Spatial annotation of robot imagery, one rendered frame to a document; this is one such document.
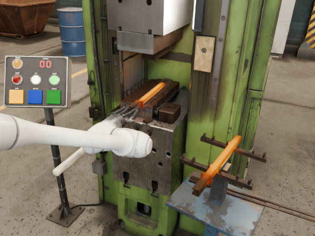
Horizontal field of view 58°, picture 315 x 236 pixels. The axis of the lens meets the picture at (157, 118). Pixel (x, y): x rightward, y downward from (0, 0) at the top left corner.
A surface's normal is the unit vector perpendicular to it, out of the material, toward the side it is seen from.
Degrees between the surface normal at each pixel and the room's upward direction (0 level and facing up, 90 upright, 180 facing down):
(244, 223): 0
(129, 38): 90
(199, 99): 90
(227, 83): 90
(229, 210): 0
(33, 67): 60
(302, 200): 0
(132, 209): 90
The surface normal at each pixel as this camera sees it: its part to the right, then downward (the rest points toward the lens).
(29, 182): 0.02, -0.88
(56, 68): 0.03, -0.04
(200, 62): -0.40, 0.42
